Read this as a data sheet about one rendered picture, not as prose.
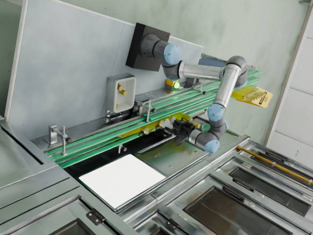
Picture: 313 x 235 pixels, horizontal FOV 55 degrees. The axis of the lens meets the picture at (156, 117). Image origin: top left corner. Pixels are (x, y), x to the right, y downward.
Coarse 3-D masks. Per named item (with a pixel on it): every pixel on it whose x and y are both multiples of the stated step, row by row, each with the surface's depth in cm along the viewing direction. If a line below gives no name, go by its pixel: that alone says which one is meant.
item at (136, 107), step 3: (135, 102) 205; (138, 102) 204; (141, 102) 204; (135, 105) 206; (138, 105) 203; (135, 108) 205; (138, 108) 204; (141, 108) 204; (135, 111) 207; (138, 111) 205; (141, 111) 205; (138, 114) 206; (141, 114) 207
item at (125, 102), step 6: (126, 78) 189; (132, 78) 192; (120, 84) 197; (126, 84) 201; (132, 84) 197; (126, 90) 202; (132, 90) 199; (120, 96) 201; (126, 96) 204; (132, 96) 201; (114, 102) 189; (120, 102) 203; (126, 102) 205; (132, 102) 202; (114, 108) 191; (120, 108) 198; (126, 108) 200
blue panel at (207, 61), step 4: (200, 60) 334; (204, 60) 337; (208, 60) 339; (212, 60) 341; (216, 60) 344; (200, 64) 319; (204, 64) 321; (208, 64) 323; (212, 64) 325; (216, 64) 327; (220, 64) 329; (224, 64) 331
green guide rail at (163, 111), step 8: (248, 80) 315; (256, 80) 320; (200, 96) 254; (208, 96) 257; (176, 104) 232; (184, 104) 234; (192, 104) 238; (152, 112) 213; (160, 112) 216; (168, 112) 217
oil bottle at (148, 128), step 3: (150, 123) 206; (153, 123) 207; (144, 126) 201; (147, 126) 201; (150, 126) 203; (153, 126) 208; (141, 129) 200; (144, 129) 199; (147, 129) 199; (150, 129) 204; (147, 132) 200
